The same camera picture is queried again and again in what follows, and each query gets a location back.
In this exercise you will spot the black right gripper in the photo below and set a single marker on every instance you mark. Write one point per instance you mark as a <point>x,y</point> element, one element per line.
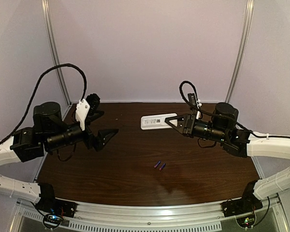
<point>187,125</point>

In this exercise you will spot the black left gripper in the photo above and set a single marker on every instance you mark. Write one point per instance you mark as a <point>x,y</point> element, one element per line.
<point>99,143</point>

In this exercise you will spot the white remote control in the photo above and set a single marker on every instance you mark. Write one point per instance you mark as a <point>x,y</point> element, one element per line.
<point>155,122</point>

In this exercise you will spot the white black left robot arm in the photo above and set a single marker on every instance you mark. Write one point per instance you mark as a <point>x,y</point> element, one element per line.
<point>48,134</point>

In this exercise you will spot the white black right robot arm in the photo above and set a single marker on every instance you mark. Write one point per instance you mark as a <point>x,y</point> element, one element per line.
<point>240,142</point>

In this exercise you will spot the left circuit board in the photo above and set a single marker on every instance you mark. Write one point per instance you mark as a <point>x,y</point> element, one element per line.
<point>52,221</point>

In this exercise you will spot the circuit board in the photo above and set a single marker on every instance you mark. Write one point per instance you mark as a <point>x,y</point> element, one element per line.
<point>52,221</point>
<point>246,221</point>

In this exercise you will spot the right circuit board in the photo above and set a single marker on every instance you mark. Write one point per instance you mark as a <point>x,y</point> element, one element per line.
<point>246,221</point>

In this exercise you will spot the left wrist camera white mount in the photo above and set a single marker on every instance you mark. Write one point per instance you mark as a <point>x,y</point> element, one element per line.
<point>86,108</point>

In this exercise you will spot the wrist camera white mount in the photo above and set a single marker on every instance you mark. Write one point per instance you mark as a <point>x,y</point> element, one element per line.
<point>195,102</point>
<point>86,108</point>

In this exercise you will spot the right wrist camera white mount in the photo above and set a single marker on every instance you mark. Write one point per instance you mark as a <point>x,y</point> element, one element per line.
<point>195,102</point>

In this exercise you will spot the front aluminium rail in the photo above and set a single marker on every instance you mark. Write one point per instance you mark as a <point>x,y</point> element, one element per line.
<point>205,217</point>

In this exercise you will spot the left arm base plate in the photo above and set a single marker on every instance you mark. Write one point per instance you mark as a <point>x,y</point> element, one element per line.
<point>56,206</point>

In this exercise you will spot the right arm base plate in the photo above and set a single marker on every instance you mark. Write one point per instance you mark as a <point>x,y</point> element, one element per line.
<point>240,206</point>

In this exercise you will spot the left aluminium frame post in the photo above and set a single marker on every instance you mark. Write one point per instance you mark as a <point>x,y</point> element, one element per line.
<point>53,50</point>

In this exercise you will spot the aluminium frame post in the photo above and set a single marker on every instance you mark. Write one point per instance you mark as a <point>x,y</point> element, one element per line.
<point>248,16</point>
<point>53,50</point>

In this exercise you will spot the right aluminium frame post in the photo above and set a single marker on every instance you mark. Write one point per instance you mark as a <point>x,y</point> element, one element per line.
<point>248,16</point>

